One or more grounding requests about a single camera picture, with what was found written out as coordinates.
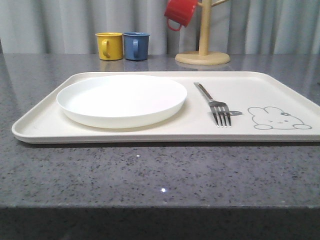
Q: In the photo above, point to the red mug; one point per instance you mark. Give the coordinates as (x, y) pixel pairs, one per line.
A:
(180, 11)

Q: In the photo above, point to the grey curtain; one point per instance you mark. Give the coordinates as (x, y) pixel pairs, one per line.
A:
(236, 26)

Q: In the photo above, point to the yellow mug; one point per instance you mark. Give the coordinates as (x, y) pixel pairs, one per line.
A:
(110, 46)

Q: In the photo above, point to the silver metal fork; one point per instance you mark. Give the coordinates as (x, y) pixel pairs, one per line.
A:
(219, 110)

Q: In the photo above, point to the white round plate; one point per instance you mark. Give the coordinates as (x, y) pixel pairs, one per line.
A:
(122, 101)

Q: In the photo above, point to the wooden mug tree stand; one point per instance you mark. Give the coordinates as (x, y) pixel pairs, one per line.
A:
(203, 56)

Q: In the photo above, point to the blue mug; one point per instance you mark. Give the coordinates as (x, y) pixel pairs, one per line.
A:
(136, 45)

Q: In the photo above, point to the cream rabbit serving tray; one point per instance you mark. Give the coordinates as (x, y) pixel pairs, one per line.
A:
(269, 112)

